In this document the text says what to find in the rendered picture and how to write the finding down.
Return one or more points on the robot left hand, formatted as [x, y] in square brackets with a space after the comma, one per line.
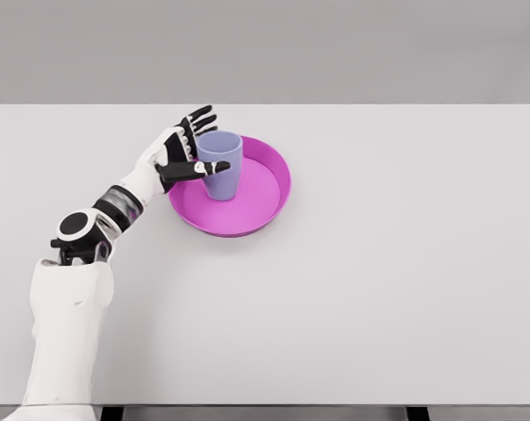
[174, 149]

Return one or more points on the lavender plastic cup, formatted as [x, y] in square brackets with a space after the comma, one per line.
[221, 169]

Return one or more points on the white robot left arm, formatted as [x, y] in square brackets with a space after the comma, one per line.
[72, 307]

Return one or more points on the magenta round plate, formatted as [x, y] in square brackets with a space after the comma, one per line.
[243, 206]

